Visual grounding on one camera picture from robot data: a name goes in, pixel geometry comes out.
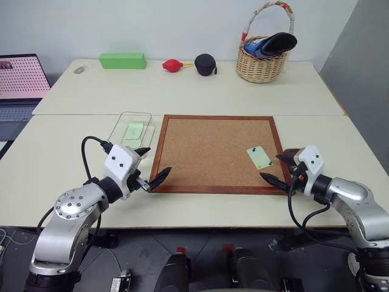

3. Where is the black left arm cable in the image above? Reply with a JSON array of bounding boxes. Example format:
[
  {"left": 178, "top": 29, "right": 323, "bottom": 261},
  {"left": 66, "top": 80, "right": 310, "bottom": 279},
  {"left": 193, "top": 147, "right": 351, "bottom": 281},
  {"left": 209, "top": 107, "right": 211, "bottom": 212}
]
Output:
[{"left": 80, "top": 136, "right": 112, "bottom": 185}]

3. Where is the open laptop computer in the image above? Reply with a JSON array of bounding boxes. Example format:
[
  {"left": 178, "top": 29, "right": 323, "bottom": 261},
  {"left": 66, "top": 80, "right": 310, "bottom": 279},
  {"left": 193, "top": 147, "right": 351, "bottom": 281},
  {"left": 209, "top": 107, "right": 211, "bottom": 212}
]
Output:
[{"left": 0, "top": 54, "right": 51, "bottom": 123}]

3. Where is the green rectangular block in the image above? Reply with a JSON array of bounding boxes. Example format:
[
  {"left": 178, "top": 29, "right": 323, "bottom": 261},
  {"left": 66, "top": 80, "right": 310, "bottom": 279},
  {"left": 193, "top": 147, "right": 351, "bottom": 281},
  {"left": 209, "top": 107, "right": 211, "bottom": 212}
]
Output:
[{"left": 98, "top": 52, "right": 147, "bottom": 70}]

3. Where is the clear plastic tray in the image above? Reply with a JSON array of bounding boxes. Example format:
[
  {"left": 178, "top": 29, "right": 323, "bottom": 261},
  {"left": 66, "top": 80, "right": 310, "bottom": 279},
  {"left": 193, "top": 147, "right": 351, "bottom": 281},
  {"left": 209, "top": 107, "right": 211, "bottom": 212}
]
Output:
[{"left": 107, "top": 111, "right": 157, "bottom": 158}]

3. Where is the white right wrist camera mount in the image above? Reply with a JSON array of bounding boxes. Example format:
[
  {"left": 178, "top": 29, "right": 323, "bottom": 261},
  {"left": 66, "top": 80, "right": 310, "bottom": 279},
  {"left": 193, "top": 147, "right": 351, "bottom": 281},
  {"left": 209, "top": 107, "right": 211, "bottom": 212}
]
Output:
[{"left": 296, "top": 145, "right": 326, "bottom": 196}]

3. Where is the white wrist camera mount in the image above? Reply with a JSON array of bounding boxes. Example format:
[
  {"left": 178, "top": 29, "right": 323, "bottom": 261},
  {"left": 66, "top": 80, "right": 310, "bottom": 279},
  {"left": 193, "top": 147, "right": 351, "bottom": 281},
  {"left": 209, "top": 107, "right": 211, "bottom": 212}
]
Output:
[
  {"left": 296, "top": 145, "right": 326, "bottom": 196},
  {"left": 103, "top": 144, "right": 142, "bottom": 201}
]

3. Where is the black round zip case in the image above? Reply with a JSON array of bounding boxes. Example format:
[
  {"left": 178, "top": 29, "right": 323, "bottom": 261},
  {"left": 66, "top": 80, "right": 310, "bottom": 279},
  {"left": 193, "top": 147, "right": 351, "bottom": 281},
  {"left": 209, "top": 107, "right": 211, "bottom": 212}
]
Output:
[{"left": 194, "top": 53, "right": 219, "bottom": 77}]

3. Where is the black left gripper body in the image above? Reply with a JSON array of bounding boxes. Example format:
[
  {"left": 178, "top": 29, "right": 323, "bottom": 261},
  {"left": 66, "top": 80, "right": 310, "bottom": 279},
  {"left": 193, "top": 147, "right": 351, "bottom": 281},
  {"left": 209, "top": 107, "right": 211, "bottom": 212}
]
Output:
[{"left": 125, "top": 150, "right": 151, "bottom": 193}]

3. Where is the red rubber air blower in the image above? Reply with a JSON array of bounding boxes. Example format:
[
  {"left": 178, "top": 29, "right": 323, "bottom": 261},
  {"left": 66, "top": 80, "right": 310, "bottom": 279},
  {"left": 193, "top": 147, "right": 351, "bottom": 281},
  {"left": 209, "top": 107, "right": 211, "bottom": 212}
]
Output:
[{"left": 162, "top": 58, "right": 195, "bottom": 74}]

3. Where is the stack of green notes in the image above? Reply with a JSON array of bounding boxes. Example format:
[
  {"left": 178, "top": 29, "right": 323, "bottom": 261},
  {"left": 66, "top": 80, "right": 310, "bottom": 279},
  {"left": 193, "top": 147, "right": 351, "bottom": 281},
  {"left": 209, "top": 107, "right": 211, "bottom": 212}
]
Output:
[{"left": 122, "top": 122, "right": 145, "bottom": 147}]

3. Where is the dark rounded shape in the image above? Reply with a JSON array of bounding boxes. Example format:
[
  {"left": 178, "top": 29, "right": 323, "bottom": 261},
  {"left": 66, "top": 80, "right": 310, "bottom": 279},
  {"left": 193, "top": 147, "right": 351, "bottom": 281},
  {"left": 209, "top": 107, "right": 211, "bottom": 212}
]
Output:
[
  {"left": 227, "top": 247, "right": 277, "bottom": 292},
  {"left": 153, "top": 251, "right": 193, "bottom": 292}
]

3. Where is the black padded pouch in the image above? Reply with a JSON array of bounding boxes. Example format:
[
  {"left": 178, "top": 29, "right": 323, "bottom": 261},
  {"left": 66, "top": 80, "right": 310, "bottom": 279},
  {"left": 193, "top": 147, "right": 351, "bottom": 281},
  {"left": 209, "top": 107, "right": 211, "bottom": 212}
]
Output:
[{"left": 261, "top": 32, "right": 298, "bottom": 57}]

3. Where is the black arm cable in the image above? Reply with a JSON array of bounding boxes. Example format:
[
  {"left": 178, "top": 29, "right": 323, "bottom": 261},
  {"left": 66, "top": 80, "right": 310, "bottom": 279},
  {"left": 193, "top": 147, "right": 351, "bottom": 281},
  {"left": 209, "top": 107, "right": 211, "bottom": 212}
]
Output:
[
  {"left": 80, "top": 136, "right": 112, "bottom": 185},
  {"left": 286, "top": 179, "right": 361, "bottom": 255}
]

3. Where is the light green paper note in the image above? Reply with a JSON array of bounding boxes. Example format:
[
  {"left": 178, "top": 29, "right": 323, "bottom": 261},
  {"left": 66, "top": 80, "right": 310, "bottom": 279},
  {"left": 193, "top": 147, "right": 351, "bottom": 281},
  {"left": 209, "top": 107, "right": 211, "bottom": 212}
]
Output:
[{"left": 246, "top": 145, "right": 273, "bottom": 170}]

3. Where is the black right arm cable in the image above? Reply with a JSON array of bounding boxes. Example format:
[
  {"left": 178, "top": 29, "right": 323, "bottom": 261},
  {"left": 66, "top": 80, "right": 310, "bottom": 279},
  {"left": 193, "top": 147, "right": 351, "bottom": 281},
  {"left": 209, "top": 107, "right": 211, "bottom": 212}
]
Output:
[{"left": 286, "top": 179, "right": 361, "bottom": 255}]

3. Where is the wood framed cork board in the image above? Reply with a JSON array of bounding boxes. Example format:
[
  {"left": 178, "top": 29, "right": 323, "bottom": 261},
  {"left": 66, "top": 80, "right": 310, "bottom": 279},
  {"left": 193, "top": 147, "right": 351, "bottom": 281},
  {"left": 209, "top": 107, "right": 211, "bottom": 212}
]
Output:
[{"left": 149, "top": 114, "right": 294, "bottom": 196}]

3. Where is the small metal box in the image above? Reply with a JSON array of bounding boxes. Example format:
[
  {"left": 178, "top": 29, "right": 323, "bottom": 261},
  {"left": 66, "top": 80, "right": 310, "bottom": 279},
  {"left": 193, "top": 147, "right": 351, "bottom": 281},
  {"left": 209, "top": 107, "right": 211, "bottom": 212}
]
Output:
[{"left": 110, "top": 268, "right": 133, "bottom": 292}]

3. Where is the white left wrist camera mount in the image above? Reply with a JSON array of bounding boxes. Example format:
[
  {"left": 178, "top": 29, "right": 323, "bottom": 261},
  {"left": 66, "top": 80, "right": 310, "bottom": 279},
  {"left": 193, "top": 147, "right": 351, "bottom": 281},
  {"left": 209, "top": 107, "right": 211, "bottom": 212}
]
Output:
[{"left": 103, "top": 144, "right": 142, "bottom": 201}]

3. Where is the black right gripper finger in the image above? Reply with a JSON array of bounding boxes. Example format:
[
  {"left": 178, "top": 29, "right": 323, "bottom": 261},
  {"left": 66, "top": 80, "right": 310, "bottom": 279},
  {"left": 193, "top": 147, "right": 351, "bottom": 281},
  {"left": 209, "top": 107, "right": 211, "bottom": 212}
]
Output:
[
  {"left": 275, "top": 153, "right": 294, "bottom": 165},
  {"left": 259, "top": 172, "right": 290, "bottom": 192}
]

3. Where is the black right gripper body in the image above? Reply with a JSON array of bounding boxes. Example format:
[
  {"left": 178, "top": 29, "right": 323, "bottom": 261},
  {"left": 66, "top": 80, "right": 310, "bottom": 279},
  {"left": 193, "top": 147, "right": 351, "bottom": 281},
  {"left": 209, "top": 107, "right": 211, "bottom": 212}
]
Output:
[{"left": 284, "top": 148, "right": 308, "bottom": 194}]

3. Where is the wicker basket with handle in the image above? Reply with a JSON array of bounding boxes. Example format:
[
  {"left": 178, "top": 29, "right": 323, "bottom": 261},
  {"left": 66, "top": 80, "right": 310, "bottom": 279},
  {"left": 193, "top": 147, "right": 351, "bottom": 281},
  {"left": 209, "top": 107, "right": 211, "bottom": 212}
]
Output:
[{"left": 236, "top": 1, "right": 297, "bottom": 84}]

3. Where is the blue packet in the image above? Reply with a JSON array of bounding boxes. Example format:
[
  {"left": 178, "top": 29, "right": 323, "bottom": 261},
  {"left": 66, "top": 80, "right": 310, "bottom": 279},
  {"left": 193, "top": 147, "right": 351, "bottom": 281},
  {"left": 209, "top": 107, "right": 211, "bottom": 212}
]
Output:
[{"left": 244, "top": 36, "right": 269, "bottom": 59}]

